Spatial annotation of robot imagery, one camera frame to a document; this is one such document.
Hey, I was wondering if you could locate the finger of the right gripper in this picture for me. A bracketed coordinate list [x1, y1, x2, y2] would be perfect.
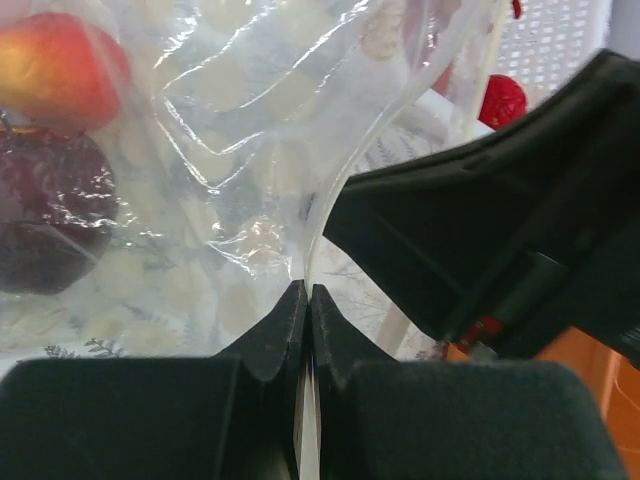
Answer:
[324, 50, 639, 361]

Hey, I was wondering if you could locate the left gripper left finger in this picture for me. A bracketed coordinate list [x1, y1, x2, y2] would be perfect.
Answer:
[1, 281, 307, 479]

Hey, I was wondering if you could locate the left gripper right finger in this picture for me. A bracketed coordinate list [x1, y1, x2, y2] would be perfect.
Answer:
[309, 285, 627, 479]

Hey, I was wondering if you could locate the red fake tomato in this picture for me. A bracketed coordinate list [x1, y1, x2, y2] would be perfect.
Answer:
[478, 74, 528, 130]

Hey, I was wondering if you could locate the clear zip top bag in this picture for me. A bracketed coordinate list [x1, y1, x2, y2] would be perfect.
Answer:
[1, 1, 507, 363]

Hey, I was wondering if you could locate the dark red fake fruit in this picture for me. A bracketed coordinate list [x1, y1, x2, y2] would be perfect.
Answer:
[1, 127, 119, 295]

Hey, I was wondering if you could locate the red yellow fake peach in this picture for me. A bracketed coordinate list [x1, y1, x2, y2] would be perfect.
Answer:
[1, 12, 132, 132]

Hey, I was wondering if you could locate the orange plastic tub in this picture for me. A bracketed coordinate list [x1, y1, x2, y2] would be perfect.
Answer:
[444, 327, 640, 480]

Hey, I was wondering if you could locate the white perforated plastic basket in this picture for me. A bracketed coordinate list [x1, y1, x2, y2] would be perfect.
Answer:
[429, 0, 614, 139]

